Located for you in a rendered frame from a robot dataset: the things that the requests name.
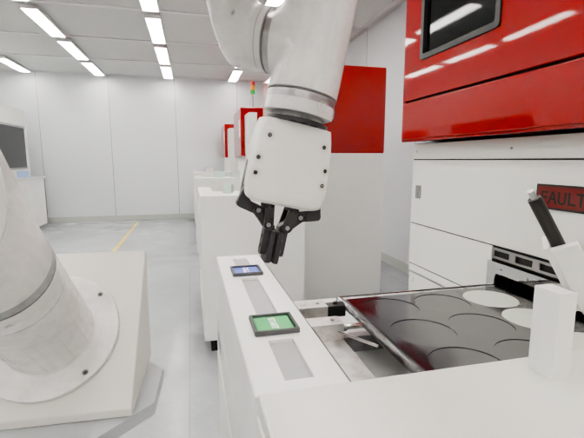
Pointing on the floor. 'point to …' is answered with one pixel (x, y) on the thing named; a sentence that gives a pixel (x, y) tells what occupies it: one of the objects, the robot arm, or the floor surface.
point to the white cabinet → (228, 423)
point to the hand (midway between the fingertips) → (271, 245)
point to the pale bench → (18, 141)
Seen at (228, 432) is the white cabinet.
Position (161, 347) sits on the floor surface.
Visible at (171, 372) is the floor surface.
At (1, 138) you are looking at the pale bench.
